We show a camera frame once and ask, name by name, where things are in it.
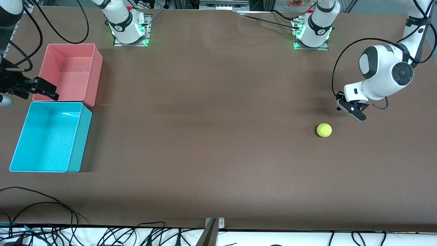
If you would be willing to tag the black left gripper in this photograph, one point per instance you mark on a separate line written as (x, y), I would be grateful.
(339, 96)

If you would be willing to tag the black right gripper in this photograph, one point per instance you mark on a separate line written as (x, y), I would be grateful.
(10, 83)

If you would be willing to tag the yellow tennis ball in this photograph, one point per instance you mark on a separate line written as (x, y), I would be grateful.
(324, 130)

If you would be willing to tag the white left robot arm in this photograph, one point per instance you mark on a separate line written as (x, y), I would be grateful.
(385, 68)

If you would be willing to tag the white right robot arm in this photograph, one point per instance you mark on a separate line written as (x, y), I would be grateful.
(123, 24)

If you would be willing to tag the pink plastic bin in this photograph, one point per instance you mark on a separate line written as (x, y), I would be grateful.
(73, 68)

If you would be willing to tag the blue plastic bin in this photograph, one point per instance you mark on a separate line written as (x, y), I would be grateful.
(47, 140)

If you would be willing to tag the small orange objects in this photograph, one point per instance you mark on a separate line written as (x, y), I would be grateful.
(297, 3)

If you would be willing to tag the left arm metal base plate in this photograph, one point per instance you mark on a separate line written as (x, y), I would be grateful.
(295, 46)

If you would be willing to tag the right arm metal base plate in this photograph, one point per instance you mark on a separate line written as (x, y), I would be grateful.
(149, 30)

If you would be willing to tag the silver table edge bracket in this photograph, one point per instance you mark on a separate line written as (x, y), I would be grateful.
(221, 222)

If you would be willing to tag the dark grey mount bar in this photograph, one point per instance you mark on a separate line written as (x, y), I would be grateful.
(209, 235)

